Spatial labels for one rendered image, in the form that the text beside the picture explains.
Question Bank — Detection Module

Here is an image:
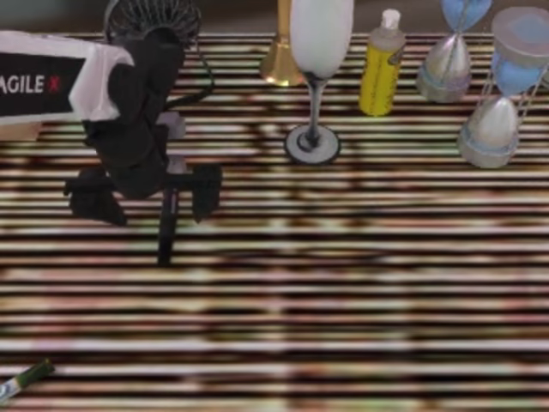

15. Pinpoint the brass bell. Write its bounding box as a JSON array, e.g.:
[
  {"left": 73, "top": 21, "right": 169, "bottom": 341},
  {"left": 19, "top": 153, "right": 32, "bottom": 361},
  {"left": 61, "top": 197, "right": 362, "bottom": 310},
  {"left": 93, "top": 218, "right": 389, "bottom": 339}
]
[{"left": 260, "top": 0, "right": 306, "bottom": 88}]

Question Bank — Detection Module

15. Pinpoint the silver hourglass with blue bulbs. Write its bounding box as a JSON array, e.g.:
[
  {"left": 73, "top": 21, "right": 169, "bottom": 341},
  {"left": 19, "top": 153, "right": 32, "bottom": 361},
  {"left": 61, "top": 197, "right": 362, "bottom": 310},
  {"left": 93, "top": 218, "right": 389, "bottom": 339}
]
[
  {"left": 416, "top": 0, "right": 486, "bottom": 104},
  {"left": 455, "top": 6, "right": 549, "bottom": 169}
]

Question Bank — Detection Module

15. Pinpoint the yellow bottle with white cap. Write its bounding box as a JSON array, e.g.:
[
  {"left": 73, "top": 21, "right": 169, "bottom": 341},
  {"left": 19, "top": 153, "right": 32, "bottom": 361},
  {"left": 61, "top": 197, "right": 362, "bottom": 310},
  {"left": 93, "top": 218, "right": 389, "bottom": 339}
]
[{"left": 358, "top": 9, "right": 407, "bottom": 118}]

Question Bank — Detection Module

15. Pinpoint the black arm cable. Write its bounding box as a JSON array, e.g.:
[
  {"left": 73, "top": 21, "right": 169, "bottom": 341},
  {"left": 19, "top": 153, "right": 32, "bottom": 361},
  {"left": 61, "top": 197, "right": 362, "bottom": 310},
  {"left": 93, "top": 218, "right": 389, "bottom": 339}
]
[{"left": 165, "top": 47, "right": 217, "bottom": 113}]

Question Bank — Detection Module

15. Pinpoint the white champagne flute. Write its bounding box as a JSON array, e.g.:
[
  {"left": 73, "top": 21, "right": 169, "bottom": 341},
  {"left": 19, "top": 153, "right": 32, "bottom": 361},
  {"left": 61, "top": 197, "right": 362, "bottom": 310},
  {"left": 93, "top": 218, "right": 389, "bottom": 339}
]
[{"left": 284, "top": 0, "right": 355, "bottom": 167}]

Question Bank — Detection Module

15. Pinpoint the black wire fan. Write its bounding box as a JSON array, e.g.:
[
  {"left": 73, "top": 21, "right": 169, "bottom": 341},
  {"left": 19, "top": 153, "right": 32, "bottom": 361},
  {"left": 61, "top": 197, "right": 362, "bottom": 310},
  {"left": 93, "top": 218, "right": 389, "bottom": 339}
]
[{"left": 102, "top": 0, "right": 203, "bottom": 47}]

